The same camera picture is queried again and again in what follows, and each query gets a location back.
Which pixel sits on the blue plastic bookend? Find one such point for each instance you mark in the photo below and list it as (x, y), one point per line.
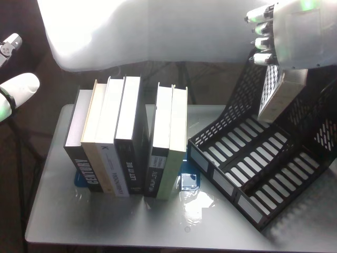
(190, 182)
(79, 180)

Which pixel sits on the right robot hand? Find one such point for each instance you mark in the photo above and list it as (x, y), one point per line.
(302, 34)

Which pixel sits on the black book with grey label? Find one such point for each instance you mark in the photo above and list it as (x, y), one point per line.
(162, 118)

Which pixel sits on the black mesh file tray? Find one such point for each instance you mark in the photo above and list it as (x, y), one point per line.
(323, 163)

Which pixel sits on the black Let It Be book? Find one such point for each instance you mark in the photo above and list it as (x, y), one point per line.
(127, 110)

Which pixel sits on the beige hardcover book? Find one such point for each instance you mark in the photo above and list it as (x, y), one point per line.
(287, 92)

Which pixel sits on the black Century book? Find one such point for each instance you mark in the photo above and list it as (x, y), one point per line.
(84, 168)

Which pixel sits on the cream spine book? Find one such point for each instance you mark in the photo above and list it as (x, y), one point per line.
(92, 118)

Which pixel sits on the pale green book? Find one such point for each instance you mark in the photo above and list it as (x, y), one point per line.
(177, 118)

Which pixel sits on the white backdrop cloth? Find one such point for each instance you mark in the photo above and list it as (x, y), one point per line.
(131, 31)

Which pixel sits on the white spine book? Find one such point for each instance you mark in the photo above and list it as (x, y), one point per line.
(109, 110)

